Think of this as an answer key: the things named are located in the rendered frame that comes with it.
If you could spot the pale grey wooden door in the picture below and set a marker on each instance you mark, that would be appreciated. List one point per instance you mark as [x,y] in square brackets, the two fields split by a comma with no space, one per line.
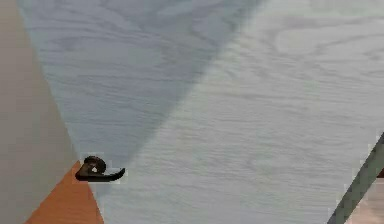
[233,116]

